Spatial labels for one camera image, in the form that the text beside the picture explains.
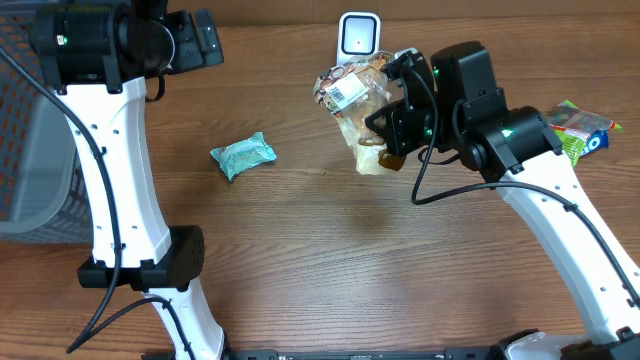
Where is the beige snack bag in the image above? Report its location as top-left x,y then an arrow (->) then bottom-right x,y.
313,51 -> 405,175

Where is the teal wrapper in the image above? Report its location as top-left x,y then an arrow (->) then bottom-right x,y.
210,132 -> 277,182

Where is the green snack bag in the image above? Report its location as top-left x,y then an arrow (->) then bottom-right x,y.
546,100 -> 623,167

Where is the blue Oreo cookie pack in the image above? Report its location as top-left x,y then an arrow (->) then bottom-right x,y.
581,130 -> 609,157

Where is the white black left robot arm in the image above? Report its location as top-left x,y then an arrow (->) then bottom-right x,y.
29,1 -> 228,359

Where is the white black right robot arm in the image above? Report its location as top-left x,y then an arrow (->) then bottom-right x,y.
366,41 -> 639,359

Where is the grey plastic mesh basket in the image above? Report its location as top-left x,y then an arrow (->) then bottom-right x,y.
0,13 -> 96,245

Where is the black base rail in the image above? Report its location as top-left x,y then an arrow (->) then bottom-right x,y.
142,348 -> 589,360

